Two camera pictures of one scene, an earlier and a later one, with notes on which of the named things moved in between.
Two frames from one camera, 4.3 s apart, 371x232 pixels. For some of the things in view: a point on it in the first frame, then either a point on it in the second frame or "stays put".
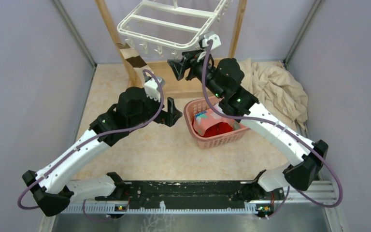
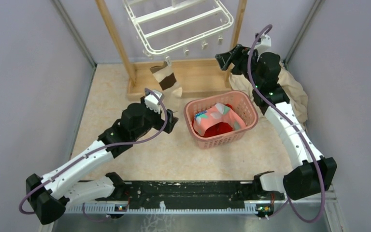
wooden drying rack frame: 171,85 stays put
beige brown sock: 135,59 → 171,92
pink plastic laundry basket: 210,129 stays put
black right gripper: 190,60 → 236,56
